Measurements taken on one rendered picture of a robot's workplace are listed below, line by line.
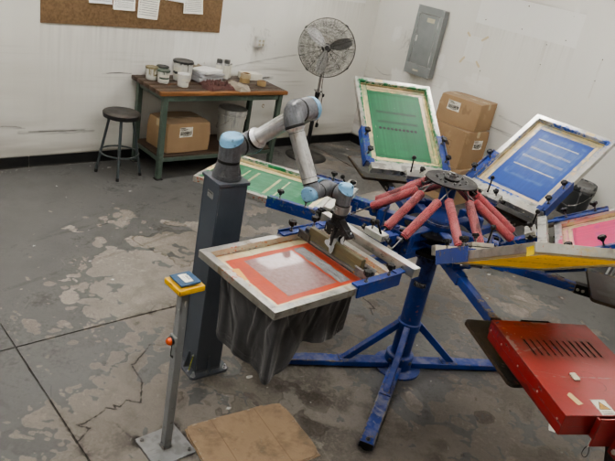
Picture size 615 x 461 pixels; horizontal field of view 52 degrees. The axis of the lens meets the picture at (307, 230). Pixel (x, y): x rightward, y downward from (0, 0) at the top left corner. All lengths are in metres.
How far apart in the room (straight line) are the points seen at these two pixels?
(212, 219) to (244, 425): 1.11
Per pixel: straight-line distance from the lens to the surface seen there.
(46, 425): 3.52
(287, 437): 3.51
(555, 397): 2.46
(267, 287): 2.86
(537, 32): 7.19
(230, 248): 3.07
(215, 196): 3.28
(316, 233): 3.24
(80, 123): 6.52
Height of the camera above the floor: 2.39
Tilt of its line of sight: 24 degrees down
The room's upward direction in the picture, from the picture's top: 12 degrees clockwise
